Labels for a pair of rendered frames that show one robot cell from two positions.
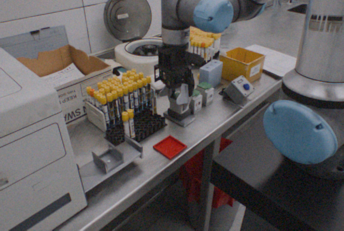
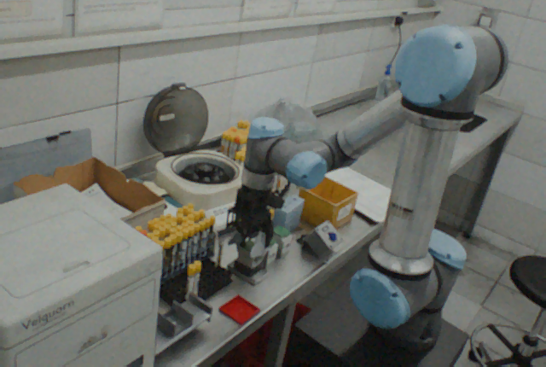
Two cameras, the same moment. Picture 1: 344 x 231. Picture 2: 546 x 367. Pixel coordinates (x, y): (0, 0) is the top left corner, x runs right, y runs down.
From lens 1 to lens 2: 53 cm
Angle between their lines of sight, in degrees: 12
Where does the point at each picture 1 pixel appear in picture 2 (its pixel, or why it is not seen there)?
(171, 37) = (254, 182)
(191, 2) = (285, 154)
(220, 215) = not seen: outside the picture
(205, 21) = (298, 177)
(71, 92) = not seen: hidden behind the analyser
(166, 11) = (253, 154)
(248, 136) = (333, 300)
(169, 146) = (239, 308)
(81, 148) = not seen: hidden behind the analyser
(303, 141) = (382, 306)
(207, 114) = (282, 270)
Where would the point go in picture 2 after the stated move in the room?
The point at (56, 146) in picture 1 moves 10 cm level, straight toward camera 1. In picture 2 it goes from (148, 303) to (176, 341)
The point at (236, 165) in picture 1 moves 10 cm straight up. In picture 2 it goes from (319, 331) to (329, 293)
